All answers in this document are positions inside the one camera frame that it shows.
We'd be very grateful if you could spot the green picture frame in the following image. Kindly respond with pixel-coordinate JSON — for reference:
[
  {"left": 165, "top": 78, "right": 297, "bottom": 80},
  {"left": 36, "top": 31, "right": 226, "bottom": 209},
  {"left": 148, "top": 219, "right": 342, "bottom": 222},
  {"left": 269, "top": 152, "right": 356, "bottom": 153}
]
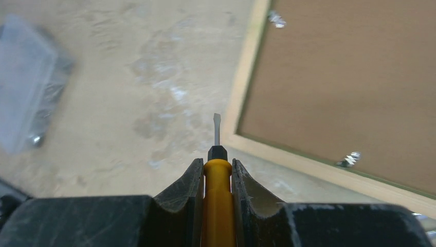
[{"left": 222, "top": 1, "right": 435, "bottom": 218}]

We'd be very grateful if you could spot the orange handle screwdriver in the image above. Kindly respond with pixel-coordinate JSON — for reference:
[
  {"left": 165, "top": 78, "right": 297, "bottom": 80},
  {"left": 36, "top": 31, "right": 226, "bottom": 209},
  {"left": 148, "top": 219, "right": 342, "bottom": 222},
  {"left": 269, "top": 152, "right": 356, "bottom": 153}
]
[{"left": 201, "top": 113, "right": 237, "bottom": 246}]

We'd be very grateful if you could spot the clear plastic screw box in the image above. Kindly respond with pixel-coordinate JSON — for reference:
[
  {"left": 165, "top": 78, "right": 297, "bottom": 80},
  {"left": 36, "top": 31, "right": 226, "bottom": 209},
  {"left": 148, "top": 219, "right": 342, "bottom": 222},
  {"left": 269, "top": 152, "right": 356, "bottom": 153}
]
[{"left": 1, "top": 14, "right": 75, "bottom": 154}]

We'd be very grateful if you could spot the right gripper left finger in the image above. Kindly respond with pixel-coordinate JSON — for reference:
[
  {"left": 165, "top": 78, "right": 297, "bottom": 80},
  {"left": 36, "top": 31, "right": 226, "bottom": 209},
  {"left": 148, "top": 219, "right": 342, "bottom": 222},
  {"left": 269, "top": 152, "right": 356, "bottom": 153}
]
[{"left": 150, "top": 158, "right": 204, "bottom": 246}]

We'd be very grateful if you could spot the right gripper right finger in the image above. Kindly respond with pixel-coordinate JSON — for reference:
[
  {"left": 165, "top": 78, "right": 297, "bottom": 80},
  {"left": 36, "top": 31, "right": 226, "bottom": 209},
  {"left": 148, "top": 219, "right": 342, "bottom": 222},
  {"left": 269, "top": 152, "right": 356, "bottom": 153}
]
[{"left": 231, "top": 158, "right": 293, "bottom": 246}]

